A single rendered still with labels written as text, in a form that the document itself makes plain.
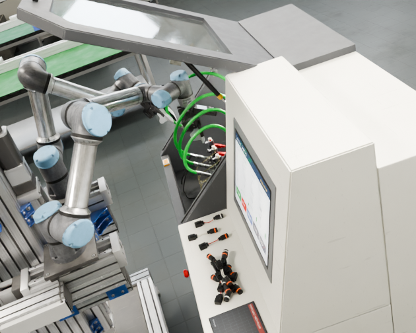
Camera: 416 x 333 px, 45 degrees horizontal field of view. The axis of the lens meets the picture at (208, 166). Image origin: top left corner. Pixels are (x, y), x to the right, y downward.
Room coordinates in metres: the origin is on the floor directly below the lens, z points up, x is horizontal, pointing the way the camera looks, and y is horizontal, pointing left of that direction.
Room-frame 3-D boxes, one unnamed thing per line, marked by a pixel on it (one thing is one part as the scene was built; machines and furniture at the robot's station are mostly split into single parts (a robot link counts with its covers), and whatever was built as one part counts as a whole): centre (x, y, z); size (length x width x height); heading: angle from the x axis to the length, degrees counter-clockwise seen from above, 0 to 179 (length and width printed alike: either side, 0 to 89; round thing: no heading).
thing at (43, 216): (1.66, 0.64, 1.20); 0.13 x 0.12 x 0.14; 40
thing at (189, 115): (2.04, 0.01, 1.27); 0.09 x 0.08 x 0.12; 92
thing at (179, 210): (2.03, 0.19, 0.87); 0.62 x 0.04 x 0.16; 2
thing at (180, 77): (2.04, 0.00, 1.43); 0.09 x 0.08 x 0.11; 130
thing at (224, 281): (1.30, 0.07, 1.01); 0.23 x 0.11 x 0.06; 2
